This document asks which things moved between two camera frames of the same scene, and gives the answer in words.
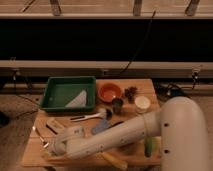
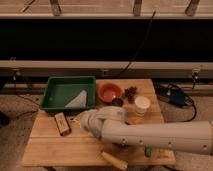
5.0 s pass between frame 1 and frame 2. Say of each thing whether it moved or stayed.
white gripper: moved
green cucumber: stayed
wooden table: stayed
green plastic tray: stayed
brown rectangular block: moved
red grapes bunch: stayed
